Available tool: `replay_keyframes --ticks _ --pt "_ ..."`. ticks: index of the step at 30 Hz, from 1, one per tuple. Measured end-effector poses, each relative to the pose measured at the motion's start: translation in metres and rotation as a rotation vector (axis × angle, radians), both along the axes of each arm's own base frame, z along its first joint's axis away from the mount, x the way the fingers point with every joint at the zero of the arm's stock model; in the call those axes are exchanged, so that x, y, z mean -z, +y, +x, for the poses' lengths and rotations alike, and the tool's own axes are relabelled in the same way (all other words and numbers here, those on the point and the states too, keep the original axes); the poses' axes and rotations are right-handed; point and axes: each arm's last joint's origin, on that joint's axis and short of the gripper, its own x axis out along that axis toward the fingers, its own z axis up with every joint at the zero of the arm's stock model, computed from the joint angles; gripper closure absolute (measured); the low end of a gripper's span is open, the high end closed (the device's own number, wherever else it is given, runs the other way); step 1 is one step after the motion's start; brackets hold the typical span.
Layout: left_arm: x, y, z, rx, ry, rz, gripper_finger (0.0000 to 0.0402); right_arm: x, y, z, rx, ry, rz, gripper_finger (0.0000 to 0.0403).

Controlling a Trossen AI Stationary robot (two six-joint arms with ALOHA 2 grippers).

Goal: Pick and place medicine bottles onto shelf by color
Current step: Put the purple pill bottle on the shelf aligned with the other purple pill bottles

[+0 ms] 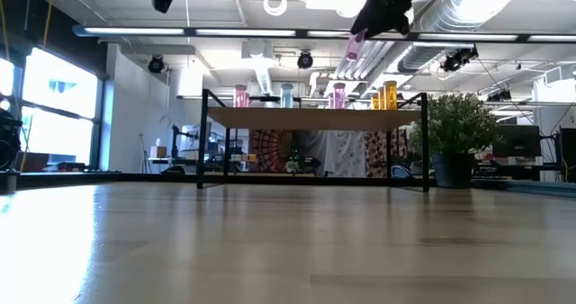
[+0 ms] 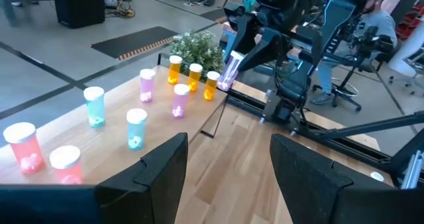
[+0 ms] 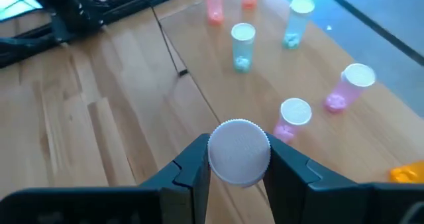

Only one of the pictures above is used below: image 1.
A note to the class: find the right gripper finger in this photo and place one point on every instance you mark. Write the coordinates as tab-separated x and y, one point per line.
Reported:
400	21
369	18

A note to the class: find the orange pill bottle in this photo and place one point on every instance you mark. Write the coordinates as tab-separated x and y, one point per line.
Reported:
390	96
380	99
374	101

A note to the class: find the teal pill bottle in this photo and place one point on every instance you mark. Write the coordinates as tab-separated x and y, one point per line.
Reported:
286	98

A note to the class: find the pink pill bottle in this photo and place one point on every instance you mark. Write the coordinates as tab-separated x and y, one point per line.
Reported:
240	98

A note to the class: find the LED light bar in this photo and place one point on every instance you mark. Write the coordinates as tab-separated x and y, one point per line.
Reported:
135	31

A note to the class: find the black ceiling spotlight cluster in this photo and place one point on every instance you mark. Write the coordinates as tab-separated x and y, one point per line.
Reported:
456	60

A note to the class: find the green potted plant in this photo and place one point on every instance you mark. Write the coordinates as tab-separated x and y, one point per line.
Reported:
459	124

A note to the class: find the brown patterned cloth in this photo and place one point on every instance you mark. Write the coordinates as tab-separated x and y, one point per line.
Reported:
375	153

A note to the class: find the white floral curtain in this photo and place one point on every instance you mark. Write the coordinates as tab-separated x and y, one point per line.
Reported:
342	153

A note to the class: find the large window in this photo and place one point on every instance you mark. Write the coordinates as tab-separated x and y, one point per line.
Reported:
58	92

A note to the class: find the cardboard box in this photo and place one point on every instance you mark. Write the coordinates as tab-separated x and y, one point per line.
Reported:
158	152

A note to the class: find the mandala tapestry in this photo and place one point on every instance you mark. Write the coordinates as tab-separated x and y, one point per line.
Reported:
270	149

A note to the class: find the small potted plant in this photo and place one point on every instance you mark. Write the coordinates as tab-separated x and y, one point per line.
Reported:
292	165

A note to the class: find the black monitor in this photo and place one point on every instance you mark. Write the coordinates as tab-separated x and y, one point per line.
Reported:
517	141
568	153

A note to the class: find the silver ventilation duct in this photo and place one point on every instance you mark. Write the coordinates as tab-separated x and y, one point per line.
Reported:
450	16

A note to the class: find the wooden shelf black metal frame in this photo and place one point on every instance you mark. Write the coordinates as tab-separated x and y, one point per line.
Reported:
315	119

